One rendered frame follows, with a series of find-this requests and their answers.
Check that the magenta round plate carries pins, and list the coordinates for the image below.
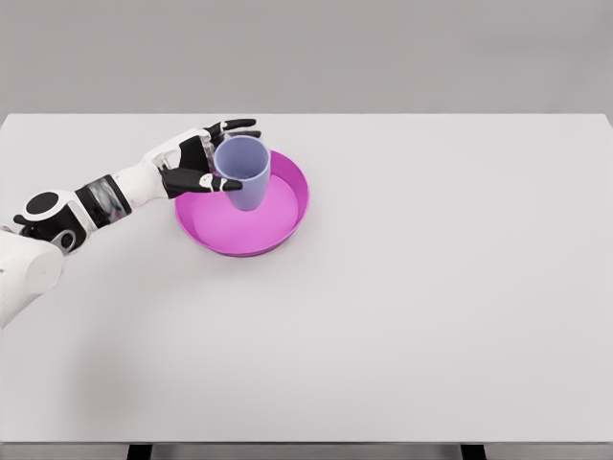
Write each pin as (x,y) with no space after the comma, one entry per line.
(249,230)

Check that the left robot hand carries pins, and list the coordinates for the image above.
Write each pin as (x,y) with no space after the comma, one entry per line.
(184,163)

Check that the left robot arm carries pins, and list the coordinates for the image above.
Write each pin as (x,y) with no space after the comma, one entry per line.
(52,225)

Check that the lavender blue cup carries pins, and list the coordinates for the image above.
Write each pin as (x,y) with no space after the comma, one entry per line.
(244,175)

